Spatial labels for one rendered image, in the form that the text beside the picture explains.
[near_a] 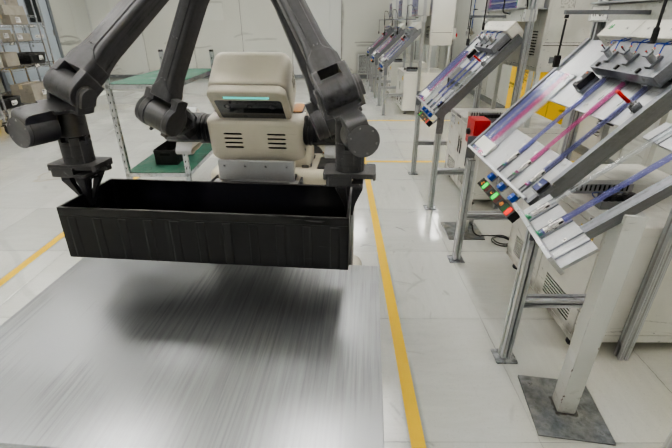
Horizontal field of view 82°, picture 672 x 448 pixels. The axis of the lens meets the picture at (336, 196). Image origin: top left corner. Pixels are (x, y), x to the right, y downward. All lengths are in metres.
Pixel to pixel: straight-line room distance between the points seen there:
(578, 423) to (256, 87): 1.57
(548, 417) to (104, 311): 1.49
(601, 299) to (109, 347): 1.32
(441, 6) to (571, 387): 5.21
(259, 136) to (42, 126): 0.50
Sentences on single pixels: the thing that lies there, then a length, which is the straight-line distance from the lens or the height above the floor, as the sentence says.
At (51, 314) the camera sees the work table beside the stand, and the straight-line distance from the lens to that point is 0.94.
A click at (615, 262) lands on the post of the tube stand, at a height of 0.66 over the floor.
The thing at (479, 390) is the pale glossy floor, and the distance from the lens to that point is 1.77.
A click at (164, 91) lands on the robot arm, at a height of 1.15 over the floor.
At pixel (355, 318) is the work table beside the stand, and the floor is 0.80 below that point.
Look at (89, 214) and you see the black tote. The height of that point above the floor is 0.97.
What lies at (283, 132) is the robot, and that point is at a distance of 1.09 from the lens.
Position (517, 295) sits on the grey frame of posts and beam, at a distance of 1.70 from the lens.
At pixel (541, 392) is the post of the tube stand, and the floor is 0.01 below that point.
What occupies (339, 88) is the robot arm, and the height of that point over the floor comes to 1.20.
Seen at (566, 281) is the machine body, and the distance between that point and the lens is 1.99.
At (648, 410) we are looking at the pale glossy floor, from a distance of 2.00.
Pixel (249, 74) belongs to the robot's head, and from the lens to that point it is 1.05.
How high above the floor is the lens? 1.31
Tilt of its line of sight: 24 degrees down
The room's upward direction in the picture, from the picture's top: straight up
